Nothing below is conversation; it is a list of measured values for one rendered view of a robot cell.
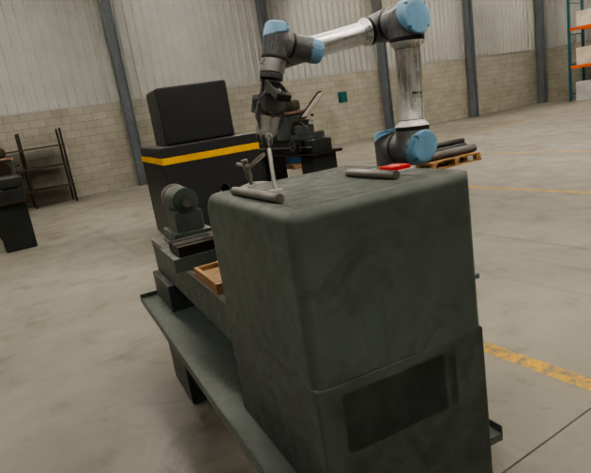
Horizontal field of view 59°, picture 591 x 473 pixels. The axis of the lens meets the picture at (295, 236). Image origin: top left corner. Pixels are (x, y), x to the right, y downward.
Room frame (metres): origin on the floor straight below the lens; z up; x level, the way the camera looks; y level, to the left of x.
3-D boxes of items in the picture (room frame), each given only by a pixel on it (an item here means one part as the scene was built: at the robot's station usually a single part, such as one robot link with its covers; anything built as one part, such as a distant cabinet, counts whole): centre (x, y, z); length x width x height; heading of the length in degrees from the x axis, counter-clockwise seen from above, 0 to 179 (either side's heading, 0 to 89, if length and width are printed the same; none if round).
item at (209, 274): (1.97, 0.20, 0.88); 0.36 x 0.30 x 0.04; 114
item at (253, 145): (7.26, 1.17, 0.98); 1.81 x 1.22 x 1.95; 22
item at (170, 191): (2.83, 0.58, 1.01); 0.30 x 0.20 x 0.29; 24
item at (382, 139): (1.97, -0.41, 1.27); 0.13 x 0.12 x 0.14; 23
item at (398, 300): (1.38, -0.09, 1.06); 0.59 x 0.48 x 0.39; 24
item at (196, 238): (2.31, 0.33, 0.95); 0.43 x 0.18 x 0.04; 114
